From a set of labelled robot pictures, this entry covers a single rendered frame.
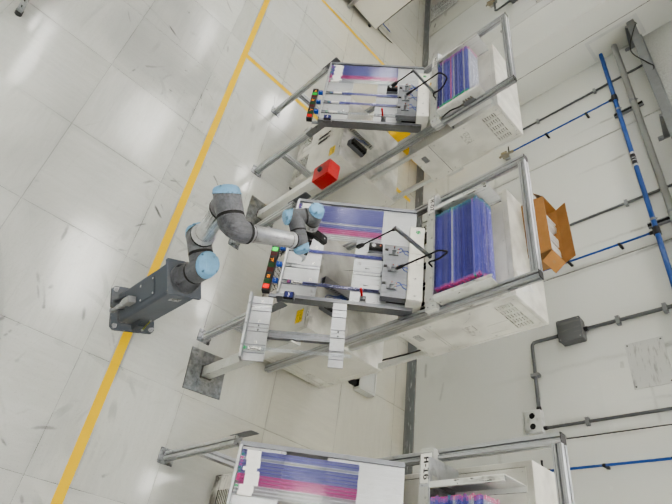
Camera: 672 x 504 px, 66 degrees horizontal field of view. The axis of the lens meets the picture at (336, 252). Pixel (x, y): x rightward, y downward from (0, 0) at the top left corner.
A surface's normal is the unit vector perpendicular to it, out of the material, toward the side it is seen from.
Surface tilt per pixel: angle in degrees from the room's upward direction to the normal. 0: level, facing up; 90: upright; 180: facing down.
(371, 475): 44
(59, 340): 0
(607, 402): 90
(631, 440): 90
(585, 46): 90
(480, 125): 90
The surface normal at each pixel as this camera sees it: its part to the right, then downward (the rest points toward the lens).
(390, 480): 0.02, -0.61
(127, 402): 0.71, -0.36
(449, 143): -0.13, 0.79
